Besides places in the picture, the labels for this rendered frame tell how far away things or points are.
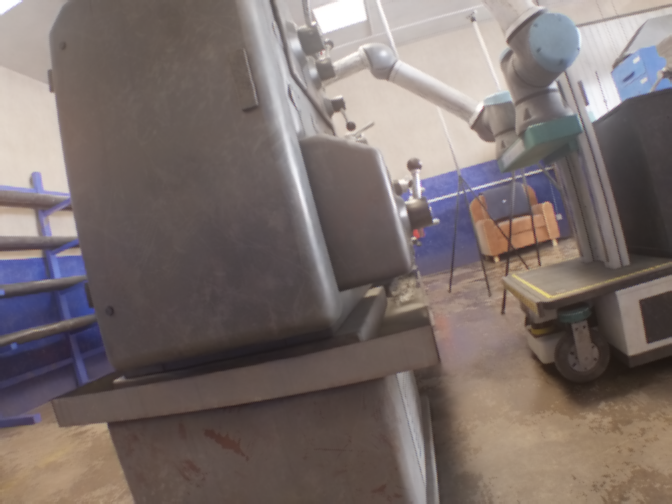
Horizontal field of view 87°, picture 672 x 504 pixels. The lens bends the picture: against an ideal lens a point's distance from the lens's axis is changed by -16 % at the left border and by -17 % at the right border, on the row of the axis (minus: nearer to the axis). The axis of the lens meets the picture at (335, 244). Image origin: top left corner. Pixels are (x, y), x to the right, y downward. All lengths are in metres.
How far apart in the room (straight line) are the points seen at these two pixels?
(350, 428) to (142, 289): 0.44
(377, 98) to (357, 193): 5.68
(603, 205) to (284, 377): 1.17
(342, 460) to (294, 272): 0.36
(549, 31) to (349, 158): 0.71
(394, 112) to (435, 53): 1.12
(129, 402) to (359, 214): 0.58
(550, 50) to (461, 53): 5.49
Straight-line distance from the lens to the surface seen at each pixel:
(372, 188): 0.73
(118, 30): 0.91
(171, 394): 0.84
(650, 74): 2.67
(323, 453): 0.80
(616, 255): 1.54
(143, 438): 0.96
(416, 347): 0.68
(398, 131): 6.23
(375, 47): 1.94
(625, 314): 1.38
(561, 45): 1.24
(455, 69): 6.57
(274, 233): 0.66
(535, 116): 1.35
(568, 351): 1.44
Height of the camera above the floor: 0.61
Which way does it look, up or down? 2 degrees up
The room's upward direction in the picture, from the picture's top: 15 degrees counter-clockwise
